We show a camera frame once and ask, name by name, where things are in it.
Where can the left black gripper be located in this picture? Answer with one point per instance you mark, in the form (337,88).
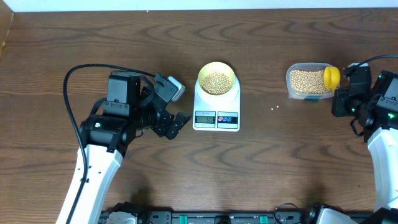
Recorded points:
(166,121)

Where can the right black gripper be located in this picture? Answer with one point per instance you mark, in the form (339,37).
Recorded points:
(338,108)

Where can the yellow measuring scoop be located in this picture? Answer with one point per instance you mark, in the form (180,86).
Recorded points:
(331,78)

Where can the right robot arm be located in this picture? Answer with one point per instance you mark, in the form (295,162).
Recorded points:
(374,106)

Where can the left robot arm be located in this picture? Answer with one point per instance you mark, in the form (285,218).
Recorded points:
(133,104)

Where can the white digital kitchen scale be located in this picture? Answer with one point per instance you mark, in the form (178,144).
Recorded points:
(217,112)

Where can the soybeans in bowl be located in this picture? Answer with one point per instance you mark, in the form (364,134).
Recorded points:
(216,83)

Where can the pale yellow bowl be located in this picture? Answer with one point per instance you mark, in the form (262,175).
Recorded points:
(216,67)

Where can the soybeans pile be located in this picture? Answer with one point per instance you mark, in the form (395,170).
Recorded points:
(308,82)

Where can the clear plastic container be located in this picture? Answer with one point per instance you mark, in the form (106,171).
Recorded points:
(309,67)

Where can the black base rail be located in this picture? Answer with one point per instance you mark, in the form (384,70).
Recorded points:
(124,213)

